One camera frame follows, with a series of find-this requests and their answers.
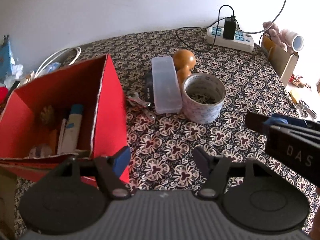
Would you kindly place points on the yellow small block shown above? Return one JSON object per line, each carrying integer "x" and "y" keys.
{"x": 295, "y": 94}

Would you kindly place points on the blue packet with clips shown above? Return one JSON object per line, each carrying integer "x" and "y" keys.
{"x": 5, "y": 57}

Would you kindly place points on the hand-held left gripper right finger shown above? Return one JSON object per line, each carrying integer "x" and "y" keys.
{"x": 200, "y": 160}

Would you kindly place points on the large printed tape roll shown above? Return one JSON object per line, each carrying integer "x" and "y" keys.
{"x": 200, "y": 112}

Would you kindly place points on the red cardboard box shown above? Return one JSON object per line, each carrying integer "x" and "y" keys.
{"x": 110, "y": 100}

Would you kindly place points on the brown pine cone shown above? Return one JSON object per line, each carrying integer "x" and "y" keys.
{"x": 47, "y": 115}

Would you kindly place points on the crumpled white tissue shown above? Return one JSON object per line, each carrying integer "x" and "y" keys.
{"x": 15, "y": 71}

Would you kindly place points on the blue and white packet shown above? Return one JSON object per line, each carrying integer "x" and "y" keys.
{"x": 52, "y": 66}

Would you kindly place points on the patterned floral tablecloth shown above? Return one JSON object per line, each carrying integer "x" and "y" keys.
{"x": 175, "y": 140}

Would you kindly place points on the clear plastic case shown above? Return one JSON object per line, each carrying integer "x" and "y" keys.
{"x": 165, "y": 85}

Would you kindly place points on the red and gold ornament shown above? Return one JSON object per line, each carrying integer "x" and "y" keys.
{"x": 300, "y": 80}

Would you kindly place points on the crumpled plastic wrapper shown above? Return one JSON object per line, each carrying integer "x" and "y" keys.
{"x": 136, "y": 100}

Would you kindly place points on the red plush toy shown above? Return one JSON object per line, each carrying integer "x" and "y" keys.
{"x": 2, "y": 92}

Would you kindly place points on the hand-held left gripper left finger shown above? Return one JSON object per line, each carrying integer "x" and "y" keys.
{"x": 122, "y": 160}

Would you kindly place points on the white and blue tube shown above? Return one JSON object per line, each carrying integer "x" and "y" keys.
{"x": 72, "y": 127}

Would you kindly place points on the black charger plug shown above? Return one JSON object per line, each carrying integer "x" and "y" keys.
{"x": 228, "y": 28}

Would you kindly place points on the black electronic device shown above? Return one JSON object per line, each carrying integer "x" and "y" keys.
{"x": 149, "y": 90}

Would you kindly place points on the correction tape dispenser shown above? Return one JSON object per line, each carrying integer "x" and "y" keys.
{"x": 40, "y": 151}

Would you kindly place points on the small open cardboard box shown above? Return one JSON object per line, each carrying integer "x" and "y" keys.
{"x": 282, "y": 60}

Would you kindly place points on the white power strip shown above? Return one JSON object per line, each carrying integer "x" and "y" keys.
{"x": 243, "y": 42}

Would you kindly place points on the brown wooden gourd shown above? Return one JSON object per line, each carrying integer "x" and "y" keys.
{"x": 183, "y": 58}

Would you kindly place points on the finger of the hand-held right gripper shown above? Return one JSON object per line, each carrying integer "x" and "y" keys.
{"x": 255, "y": 121}
{"x": 277, "y": 120}

